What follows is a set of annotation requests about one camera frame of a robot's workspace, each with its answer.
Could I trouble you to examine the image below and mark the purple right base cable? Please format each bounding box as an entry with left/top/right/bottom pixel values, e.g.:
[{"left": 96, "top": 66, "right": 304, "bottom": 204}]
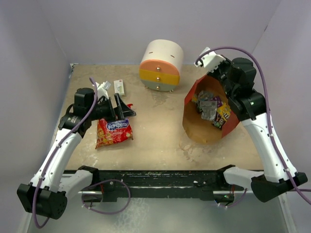
[{"left": 217, "top": 188, "right": 248, "bottom": 209}]

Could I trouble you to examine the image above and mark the red candy snack bag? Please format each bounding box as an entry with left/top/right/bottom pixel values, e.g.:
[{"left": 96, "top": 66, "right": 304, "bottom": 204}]
[{"left": 95, "top": 118, "right": 133, "bottom": 150}]

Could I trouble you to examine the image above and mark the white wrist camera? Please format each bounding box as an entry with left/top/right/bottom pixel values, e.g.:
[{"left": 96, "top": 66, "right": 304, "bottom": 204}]
[
  {"left": 194, "top": 51, "right": 225, "bottom": 73},
  {"left": 96, "top": 81, "right": 111, "bottom": 99}
]

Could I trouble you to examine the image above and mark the small white green box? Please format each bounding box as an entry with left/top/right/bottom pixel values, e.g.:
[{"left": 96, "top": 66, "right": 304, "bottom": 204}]
[{"left": 114, "top": 80, "right": 125, "bottom": 96}]

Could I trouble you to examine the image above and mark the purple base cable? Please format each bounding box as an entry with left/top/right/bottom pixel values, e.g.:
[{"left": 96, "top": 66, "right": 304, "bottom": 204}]
[
  {"left": 217, "top": 188, "right": 248, "bottom": 209},
  {"left": 81, "top": 179, "right": 132, "bottom": 215}
]

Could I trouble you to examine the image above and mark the brown yellow candy packet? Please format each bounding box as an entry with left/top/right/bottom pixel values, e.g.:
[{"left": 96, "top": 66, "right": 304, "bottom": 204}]
[{"left": 212, "top": 96, "right": 231, "bottom": 129}]

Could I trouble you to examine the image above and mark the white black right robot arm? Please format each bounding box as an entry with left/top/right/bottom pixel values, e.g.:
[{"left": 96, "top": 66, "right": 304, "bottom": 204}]
[{"left": 210, "top": 58, "right": 308, "bottom": 202}]

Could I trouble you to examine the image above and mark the silver foil snack packet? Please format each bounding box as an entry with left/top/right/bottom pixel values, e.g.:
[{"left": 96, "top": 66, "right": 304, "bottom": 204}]
[{"left": 197, "top": 90, "right": 217, "bottom": 121}]

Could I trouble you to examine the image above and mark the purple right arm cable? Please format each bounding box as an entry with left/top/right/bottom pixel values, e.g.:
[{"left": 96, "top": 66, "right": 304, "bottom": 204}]
[{"left": 195, "top": 46, "right": 311, "bottom": 204}]

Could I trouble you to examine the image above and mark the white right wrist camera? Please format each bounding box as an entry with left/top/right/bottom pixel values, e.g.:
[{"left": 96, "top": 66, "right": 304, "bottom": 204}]
[{"left": 194, "top": 51, "right": 225, "bottom": 73}]

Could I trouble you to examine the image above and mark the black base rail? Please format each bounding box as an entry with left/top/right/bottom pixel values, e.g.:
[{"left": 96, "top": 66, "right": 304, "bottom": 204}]
[{"left": 82, "top": 170, "right": 243, "bottom": 202}]

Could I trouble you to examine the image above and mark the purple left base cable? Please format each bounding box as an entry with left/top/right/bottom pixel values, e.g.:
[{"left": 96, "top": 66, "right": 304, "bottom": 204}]
[{"left": 81, "top": 179, "right": 132, "bottom": 215}]

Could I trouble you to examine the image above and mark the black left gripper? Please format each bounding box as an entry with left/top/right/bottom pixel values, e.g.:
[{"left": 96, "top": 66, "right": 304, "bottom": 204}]
[{"left": 87, "top": 93, "right": 136, "bottom": 123}]

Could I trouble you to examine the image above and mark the red brown paper bag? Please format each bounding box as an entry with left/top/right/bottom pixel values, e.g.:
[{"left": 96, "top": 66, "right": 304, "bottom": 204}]
[{"left": 182, "top": 75, "right": 239, "bottom": 145}]

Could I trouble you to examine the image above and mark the round white mini drawer chest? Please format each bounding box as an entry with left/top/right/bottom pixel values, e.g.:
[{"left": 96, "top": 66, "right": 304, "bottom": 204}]
[{"left": 139, "top": 39, "right": 184, "bottom": 92}]

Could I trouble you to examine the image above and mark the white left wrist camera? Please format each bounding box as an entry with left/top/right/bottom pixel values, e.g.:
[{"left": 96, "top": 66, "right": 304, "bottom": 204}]
[{"left": 96, "top": 81, "right": 111, "bottom": 99}]

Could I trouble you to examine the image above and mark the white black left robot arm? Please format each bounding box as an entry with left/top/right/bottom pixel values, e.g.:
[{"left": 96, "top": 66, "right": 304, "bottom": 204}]
[{"left": 17, "top": 88, "right": 136, "bottom": 219}]

